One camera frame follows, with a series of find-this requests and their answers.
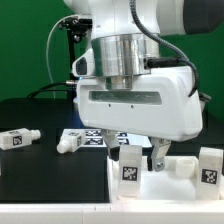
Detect white front rail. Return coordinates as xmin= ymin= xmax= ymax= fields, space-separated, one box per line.
xmin=0 ymin=201 xmax=224 ymax=224

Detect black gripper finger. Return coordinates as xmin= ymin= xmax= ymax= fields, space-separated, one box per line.
xmin=101 ymin=129 xmax=120 ymax=161
xmin=147 ymin=138 xmax=171 ymax=172

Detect grey camera cable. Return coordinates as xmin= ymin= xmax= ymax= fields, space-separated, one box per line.
xmin=45 ymin=14 xmax=78 ymax=99

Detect black base cables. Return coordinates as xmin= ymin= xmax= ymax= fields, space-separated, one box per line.
xmin=25 ymin=80 xmax=79 ymax=100

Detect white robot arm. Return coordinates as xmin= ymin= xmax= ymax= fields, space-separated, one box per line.
xmin=64 ymin=0 xmax=224 ymax=171

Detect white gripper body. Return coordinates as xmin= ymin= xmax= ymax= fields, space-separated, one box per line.
xmin=77 ymin=66 xmax=202 ymax=141

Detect white square tabletop tray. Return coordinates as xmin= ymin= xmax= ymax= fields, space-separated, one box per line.
xmin=108 ymin=156 xmax=224 ymax=202

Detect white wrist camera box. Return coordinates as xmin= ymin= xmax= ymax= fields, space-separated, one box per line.
xmin=72 ymin=48 xmax=95 ymax=78

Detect white marker sheet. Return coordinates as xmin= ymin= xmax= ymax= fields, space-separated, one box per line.
xmin=62 ymin=128 xmax=153 ymax=149

